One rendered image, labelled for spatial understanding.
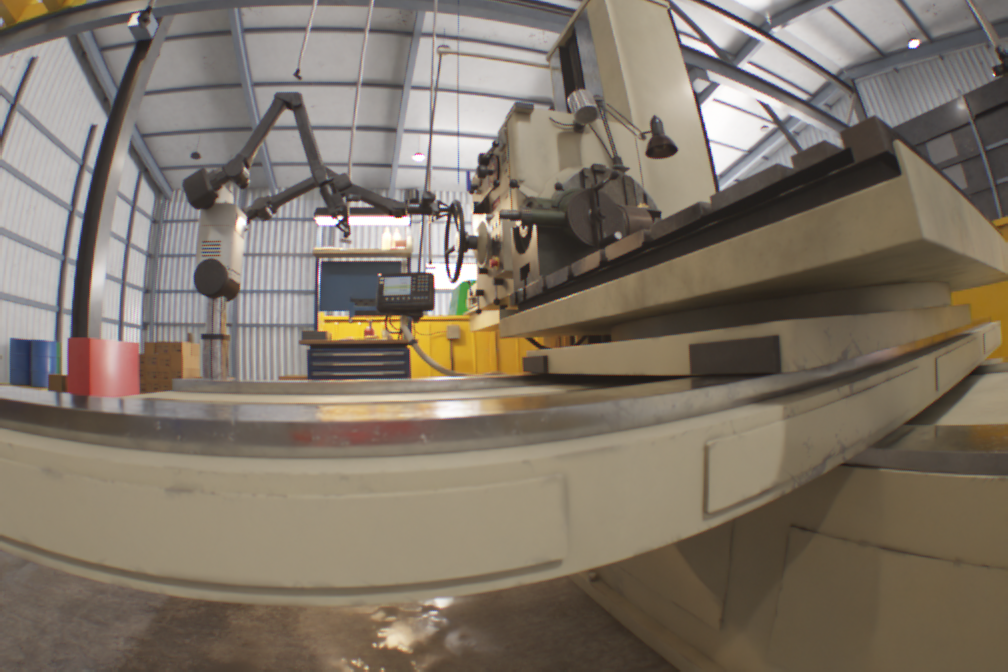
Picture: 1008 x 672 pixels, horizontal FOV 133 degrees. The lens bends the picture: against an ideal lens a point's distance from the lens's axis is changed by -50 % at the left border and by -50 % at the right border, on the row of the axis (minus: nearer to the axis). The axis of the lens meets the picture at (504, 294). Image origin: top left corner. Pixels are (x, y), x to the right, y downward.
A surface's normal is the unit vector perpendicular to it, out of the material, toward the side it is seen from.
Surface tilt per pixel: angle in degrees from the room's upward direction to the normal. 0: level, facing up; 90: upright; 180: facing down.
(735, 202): 90
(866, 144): 90
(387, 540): 90
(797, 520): 90
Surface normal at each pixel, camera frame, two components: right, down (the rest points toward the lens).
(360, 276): 0.25, -0.15
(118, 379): 1.00, -0.05
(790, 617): -0.95, 0.00
